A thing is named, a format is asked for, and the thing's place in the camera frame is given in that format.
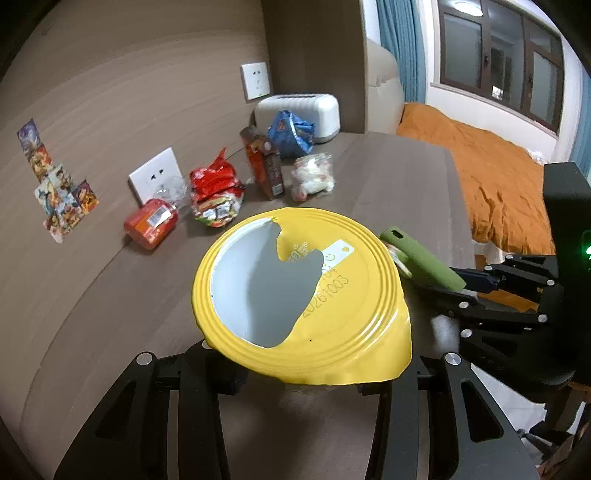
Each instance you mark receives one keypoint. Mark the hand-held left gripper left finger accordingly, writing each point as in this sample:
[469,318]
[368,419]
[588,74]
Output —
[203,371]

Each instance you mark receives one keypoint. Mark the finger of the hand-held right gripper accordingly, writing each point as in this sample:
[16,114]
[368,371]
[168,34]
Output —
[512,274]
[489,316]

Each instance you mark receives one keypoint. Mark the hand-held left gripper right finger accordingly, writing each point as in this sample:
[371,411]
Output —
[408,383]

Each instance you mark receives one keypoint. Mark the crushed yellow tin can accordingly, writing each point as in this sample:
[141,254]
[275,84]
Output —
[351,314]

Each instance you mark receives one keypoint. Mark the clear plastic wrapper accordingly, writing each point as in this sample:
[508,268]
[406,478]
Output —
[171,194]

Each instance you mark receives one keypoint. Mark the red noodle packet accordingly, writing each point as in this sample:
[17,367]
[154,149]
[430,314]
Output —
[214,189]

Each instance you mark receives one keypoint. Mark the brown red drink carton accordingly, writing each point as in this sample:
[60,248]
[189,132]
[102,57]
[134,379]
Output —
[265,166]

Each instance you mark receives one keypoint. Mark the white plastic bag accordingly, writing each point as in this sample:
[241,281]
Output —
[314,177]

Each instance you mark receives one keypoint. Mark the blue snack bag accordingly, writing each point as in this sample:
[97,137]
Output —
[288,134]

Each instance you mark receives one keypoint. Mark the black office chair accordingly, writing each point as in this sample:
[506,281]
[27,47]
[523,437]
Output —
[531,364]

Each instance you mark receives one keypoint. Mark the white cloth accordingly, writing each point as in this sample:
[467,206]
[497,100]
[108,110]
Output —
[536,156]

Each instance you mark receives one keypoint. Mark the orange blanket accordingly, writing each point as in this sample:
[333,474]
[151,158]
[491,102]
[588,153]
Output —
[485,180]

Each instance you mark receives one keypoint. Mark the dark framed window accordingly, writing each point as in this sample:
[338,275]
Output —
[503,55]

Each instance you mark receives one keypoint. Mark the beige padded headboard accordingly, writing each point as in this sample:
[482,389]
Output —
[383,92]

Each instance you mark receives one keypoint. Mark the cluster of cartoon stickers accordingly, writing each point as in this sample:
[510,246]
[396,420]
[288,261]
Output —
[57,198]

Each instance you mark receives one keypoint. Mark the blue curtain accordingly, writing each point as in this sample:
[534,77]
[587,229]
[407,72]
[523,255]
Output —
[401,46]

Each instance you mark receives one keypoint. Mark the white ribbed box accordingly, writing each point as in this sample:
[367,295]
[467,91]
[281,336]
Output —
[323,115]

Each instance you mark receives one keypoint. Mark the wooden desk side panel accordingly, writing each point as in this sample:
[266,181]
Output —
[314,50]

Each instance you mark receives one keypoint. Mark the large white wall socket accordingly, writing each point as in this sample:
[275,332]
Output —
[154,173]

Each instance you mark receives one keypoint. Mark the small white wall socket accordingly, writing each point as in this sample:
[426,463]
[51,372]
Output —
[255,81]

